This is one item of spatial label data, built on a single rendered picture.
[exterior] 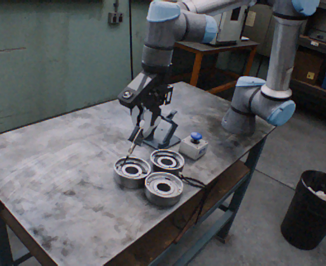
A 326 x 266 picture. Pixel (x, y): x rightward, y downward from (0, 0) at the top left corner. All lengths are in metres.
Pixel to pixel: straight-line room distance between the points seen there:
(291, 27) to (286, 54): 0.09
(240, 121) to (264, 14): 3.48
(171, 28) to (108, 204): 0.46
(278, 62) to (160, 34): 0.50
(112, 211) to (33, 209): 0.19
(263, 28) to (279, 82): 3.55
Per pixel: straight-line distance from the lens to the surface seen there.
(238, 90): 1.24
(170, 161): 0.94
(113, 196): 0.81
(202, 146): 1.01
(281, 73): 1.09
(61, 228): 0.73
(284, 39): 1.05
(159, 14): 0.72
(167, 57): 0.75
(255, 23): 4.67
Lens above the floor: 1.34
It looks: 28 degrees down
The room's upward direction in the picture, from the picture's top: 11 degrees clockwise
